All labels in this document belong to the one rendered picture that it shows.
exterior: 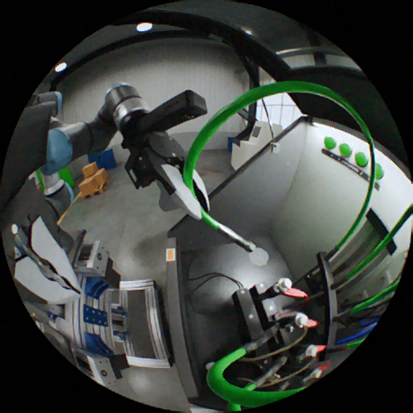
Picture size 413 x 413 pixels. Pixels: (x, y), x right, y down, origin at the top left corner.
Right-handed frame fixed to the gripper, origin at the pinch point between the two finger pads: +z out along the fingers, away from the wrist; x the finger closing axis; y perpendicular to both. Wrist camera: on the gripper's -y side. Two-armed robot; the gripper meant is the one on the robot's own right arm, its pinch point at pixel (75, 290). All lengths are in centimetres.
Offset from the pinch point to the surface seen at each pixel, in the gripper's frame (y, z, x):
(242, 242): -22.5, 8.5, -9.8
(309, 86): -26.2, -16.7, -8.2
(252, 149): -168, 39, -246
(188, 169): -13.8, -4.8, -13.3
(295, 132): -50, -12, -31
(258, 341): -20.2, 11.7, 7.8
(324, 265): -46.4, 15.2, 1.7
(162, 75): 67, -279, -641
